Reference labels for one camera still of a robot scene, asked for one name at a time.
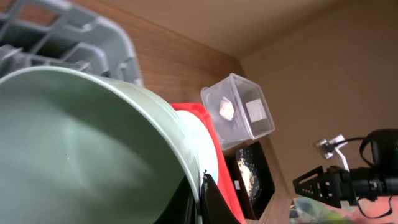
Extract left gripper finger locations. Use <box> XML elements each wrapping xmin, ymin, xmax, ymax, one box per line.
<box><xmin>201</xmin><ymin>172</ymin><xmax>239</xmax><ymax>224</ymax></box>

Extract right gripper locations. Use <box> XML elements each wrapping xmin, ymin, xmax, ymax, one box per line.
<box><xmin>293</xmin><ymin>166</ymin><xmax>358</xmax><ymax>208</ymax></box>

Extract food scraps rice and nuts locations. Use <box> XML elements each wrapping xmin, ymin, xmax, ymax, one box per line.
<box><xmin>236</xmin><ymin>149</ymin><xmax>259</xmax><ymax>201</ymax></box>

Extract large light blue plate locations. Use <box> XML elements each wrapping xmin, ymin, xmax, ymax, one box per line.
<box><xmin>177</xmin><ymin>110</ymin><xmax>219</xmax><ymax>184</ymax></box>

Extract white napkin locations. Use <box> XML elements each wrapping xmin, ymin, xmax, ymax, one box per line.
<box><xmin>219</xmin><ymin>97</ymin><xmax>234</xmax><ymax>121</ymax></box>

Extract green saucer plate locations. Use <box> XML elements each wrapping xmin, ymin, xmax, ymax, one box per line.
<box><xmin>1</xmin><ymin>66</ymin><xmax>200</xmax><ymax>223</ymax></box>

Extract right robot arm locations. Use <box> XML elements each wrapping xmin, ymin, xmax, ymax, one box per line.
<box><xmin>293</xmin><ymin>129</ymin><xmax>397</xmax><ymax>208</ymax></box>

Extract grey dishwasher rack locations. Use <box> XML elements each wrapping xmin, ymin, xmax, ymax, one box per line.
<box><xmin>1</xmin><ymin>0</ymin><xmax>144</xmax><ymax>86</ymax></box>

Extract red plastic tray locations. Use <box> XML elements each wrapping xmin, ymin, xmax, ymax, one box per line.
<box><xmin>170</xmin><ymin>103</ymin><xmax>247</xmax><ymax>224</ymax></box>

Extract black tray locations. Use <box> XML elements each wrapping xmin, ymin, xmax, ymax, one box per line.
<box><xmin>224</xmin><ymin>142</ymin><xmax>275</xmax><ymax>220</ymax></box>

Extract clear plastic bin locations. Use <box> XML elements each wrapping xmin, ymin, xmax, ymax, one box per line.
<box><xmin>200</xmin><ymin>73</ymin><xmax>275</xmax><ymax>150</ymax></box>

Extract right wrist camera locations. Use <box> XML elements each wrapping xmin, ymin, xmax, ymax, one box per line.
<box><xmin>313</xmin><ymin>135</ymin><xmax>347</xmax><ymax>159</ymax></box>

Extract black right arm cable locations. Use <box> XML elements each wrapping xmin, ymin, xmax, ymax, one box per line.
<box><xmin>334</xmin><ymin>136</ymin><xmax>394</xmax><ymax>219</ymax></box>

